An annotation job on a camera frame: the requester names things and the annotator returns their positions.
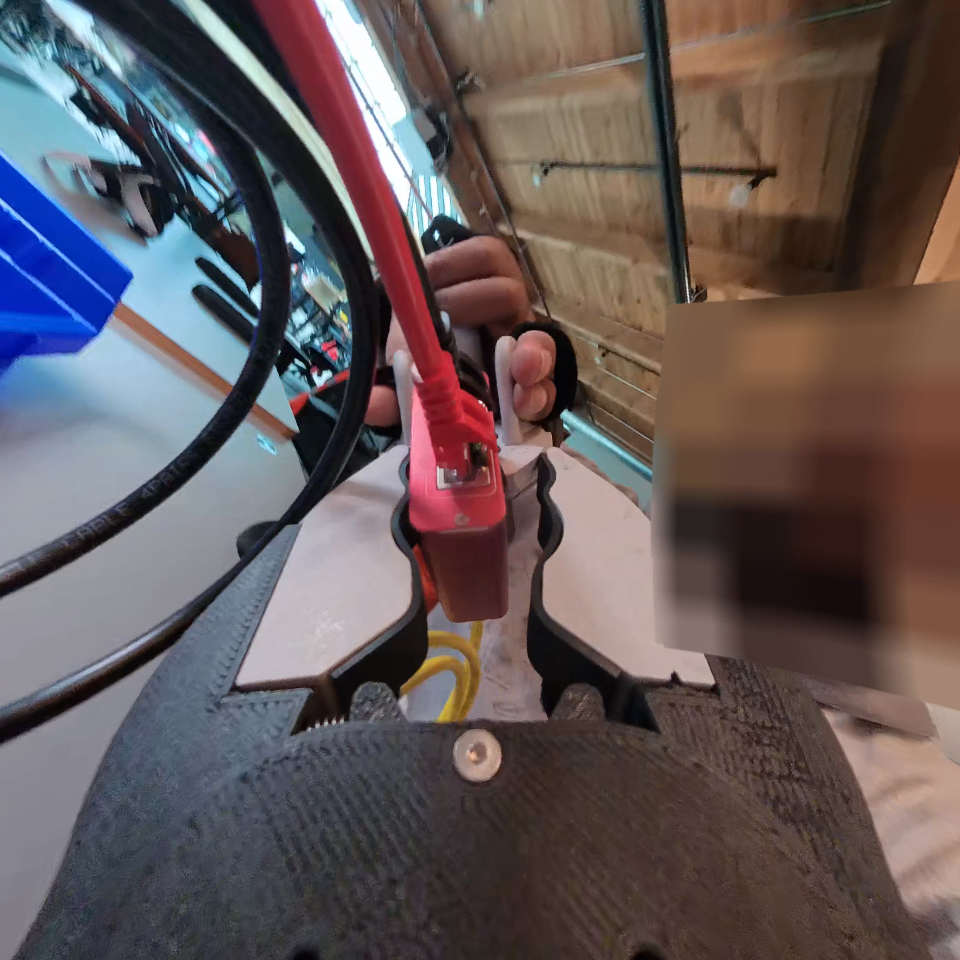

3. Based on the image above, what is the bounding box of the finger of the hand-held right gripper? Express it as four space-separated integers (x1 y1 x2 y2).
493 333 552 500
391 348 421 451

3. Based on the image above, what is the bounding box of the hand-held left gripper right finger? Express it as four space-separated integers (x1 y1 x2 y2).
527 447 715 687

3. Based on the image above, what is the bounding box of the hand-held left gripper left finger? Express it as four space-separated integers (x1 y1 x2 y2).
234 450 430 691

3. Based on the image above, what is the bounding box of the red metal ethernet adapter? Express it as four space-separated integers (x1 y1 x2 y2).
407 390 511 622

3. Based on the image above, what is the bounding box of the yellow ethernet cable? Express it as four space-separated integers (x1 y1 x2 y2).
399 621 485 723

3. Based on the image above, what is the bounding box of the black ethernet cable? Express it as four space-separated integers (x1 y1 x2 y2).
0 0 489 744

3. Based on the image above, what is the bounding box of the red ethernet cable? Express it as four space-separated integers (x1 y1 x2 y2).
251 0 500 481

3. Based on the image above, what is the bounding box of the blue plastic storage bin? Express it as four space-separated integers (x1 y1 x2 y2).
0 150 135 376

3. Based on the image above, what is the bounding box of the person's right hand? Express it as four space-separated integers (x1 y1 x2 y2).
423 234 562 425

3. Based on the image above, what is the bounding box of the white side table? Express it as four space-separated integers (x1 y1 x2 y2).
0 60 301 444

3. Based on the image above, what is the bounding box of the person's torso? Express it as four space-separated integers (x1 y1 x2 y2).
821 697 960 960

